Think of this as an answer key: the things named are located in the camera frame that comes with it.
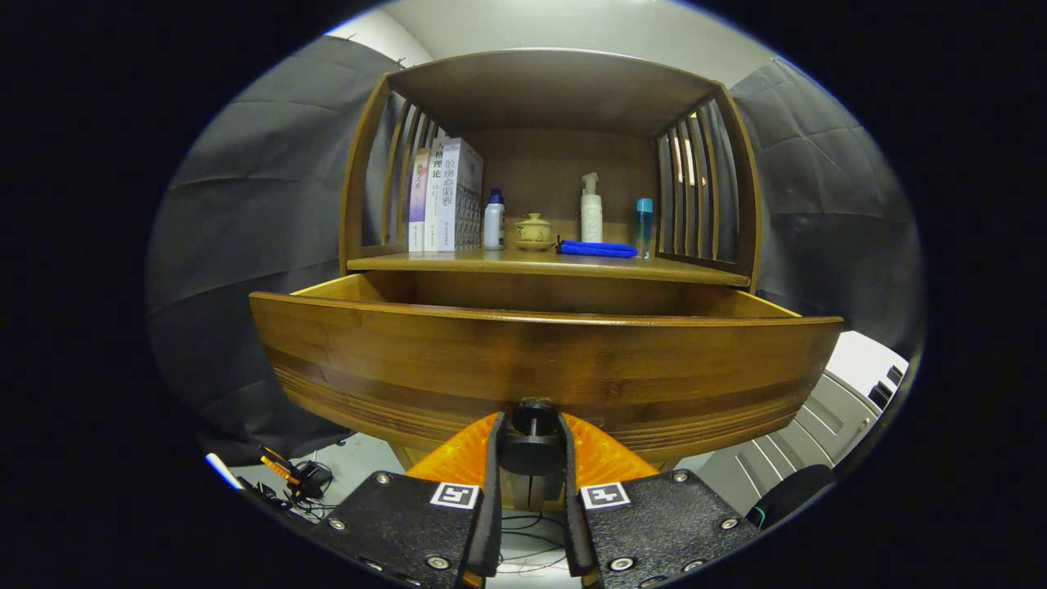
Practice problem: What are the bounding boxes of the blue cloth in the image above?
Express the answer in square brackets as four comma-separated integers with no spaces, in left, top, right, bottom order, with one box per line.
[557,237,639,259]

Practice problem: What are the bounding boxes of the black power adapter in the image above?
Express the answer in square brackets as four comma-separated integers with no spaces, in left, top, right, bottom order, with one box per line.
[294,461,335,496]

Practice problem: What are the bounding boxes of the floor cables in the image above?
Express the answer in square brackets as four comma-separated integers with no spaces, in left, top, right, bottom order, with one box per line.
[483,511,573,573]

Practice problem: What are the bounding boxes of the pink purple book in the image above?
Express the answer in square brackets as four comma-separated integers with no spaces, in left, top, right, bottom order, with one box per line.
[407,149,430,253]

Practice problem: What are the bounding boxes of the white machine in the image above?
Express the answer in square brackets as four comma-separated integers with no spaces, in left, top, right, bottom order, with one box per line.
[695,331,910,516]

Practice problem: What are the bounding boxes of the wooden drawer with black knob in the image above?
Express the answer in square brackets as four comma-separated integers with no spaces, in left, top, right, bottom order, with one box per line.
[249,272,845,477]

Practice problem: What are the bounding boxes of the white bottle with blue cap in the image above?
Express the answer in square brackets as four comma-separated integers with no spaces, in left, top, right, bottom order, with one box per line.
[483,189,506,251]

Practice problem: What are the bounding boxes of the tan lidded teacup with saucer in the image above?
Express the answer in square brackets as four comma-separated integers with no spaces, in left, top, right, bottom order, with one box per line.
[514,213,555,252]

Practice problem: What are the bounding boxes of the wooden cabinet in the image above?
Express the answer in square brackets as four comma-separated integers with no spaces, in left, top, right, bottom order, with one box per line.
[339,47,763,512]

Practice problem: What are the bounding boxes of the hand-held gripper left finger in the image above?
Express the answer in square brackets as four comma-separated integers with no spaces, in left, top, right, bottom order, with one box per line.
[315,411,508,589]

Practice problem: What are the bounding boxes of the black round object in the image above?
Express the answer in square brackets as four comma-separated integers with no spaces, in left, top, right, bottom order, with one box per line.
[746,464,837,531]

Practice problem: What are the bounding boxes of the white patterned thick book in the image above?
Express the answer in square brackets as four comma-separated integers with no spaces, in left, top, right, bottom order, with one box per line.
[435,137,485,253]

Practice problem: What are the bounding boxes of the white pump bottle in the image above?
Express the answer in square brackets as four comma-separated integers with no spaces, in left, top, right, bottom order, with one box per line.
[580,173,604,244]

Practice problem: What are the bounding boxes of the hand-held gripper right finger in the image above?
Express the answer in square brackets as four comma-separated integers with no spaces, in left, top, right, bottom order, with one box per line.
[558,411,762,589]

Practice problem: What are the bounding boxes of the wooden countertop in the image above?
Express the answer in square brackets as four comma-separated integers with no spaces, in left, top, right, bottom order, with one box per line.
[348,245,752,287]

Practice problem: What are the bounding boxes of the orange handled tool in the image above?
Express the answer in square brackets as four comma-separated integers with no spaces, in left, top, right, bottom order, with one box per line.
[260,446,303,488]

